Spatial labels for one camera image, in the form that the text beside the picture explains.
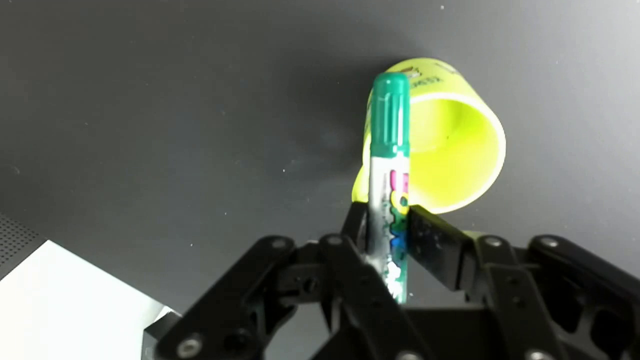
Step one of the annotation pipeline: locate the green white marker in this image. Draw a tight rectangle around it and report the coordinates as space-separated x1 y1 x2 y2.
364 70 414 306

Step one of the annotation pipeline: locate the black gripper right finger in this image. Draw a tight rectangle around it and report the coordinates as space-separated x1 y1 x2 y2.
405 204 640 360

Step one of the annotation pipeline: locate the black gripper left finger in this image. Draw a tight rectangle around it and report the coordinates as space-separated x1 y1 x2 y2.
155 203 428 360

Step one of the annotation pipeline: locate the grey perforated mounting plate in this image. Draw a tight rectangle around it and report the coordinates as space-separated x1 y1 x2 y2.
0 211 46 280

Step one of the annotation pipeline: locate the white flat board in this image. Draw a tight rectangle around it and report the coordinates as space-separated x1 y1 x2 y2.
0 239 175 360

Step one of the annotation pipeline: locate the yellow-green mug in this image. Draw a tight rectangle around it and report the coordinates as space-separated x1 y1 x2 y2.
349 56 507 217

